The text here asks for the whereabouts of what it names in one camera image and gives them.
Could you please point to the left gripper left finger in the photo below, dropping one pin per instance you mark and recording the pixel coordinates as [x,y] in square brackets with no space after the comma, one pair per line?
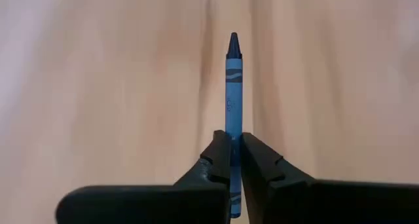
[183,201]

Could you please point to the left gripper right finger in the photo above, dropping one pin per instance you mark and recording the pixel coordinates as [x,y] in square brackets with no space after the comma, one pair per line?
[294,201]

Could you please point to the blue crayon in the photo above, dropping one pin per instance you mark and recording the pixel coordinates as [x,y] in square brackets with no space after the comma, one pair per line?
[233,99]

